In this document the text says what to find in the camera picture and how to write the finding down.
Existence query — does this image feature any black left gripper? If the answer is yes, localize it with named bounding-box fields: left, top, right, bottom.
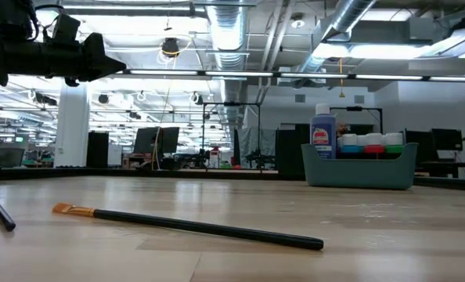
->
left=1, top=32, right=127, bottom=87

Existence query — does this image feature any thin black paintbrush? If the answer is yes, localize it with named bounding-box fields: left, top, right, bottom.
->
left=0, top=194, right=17, bottom=232

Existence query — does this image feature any orange bristle black paintbrush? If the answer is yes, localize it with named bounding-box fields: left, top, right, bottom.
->
left=51, top=201, right=325, bottom=251

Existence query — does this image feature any large purple paint bottle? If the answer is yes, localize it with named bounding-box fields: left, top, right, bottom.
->
left=309, top=103, right=337, bottom=161

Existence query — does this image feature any teal plastic bin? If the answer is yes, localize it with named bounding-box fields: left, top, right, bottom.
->
left=301, top=142, right=420, bottom=191

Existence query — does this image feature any small red paint bottle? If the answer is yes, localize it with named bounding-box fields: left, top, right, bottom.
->
left=364, top=132, right=385, bottom=154

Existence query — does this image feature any small green paint bottle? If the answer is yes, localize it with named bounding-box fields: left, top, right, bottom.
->
left=384, top=132, right=405, bottom=154

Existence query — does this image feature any black monitor on arm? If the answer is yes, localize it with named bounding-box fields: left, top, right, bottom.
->
left=431, top=128, right=465, bottom=169

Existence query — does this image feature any white column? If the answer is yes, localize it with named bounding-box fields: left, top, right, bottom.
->
left=54, top=84, right=91, bottom=168

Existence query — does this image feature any black cabinet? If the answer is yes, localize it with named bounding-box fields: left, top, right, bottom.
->
left=86, top=131, right=110, bottom=169

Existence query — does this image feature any black monitor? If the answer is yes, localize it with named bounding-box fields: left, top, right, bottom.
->
left=160, top=126, right=181, bottom=154
left=133, top=127, right=158, bottom=154
left=404, top=129, right=432, bottom=164

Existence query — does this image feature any cluttered workbench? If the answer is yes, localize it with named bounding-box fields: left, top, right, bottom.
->
left=121, top=150, right=233, bottom=172

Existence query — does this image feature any long ceiling light strip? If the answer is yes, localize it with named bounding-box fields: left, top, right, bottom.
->
left=114, top=69, right=465, bottom=82

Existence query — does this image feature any grey cloth cover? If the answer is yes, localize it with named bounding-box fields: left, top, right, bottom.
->
left=234, top=127, right=277, bottom=169

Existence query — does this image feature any black room divider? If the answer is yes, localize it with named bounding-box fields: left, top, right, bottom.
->
left=275, top=124, right=312, bottom=177

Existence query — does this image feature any black monitor back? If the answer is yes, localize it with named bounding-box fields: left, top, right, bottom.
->
left=404, top=129, right=432, bottom=164

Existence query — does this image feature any black standing desk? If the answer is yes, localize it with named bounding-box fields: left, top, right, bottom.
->
left=416, top=160, right=465, bottom=181

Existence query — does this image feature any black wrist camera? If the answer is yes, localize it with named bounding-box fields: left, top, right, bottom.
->
left=52, top=13, right=81, bottom=46

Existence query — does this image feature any black ceiling cable reel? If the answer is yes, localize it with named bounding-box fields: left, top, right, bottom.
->
left=160, top=37, right=182, bottom=59

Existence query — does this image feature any thin yellow hanging cable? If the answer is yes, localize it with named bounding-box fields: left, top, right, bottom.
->
left=152, top=33, right=194, bottom=170

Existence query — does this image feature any black aluminium table frame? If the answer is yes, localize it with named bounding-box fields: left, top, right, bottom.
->
left=0, top=166, right=465, bottom=193

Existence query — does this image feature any round silver air duct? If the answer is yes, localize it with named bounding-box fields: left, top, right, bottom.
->
left=294, top=0, right=378, bottom=75
left=207, top=0, right=249, bottom=130

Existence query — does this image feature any black camera rig frame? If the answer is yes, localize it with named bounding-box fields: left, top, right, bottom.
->
left=201, top=101, right=261, bottom=170
left=329, top=105, right=384, bottom=136

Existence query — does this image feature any yellow pendant cord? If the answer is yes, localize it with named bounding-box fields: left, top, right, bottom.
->
left=337, top=57, right=345, bottom=99

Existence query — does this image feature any grey rectangular air duct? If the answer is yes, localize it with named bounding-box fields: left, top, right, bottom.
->
left=349, top=17, right=452, bottom=46

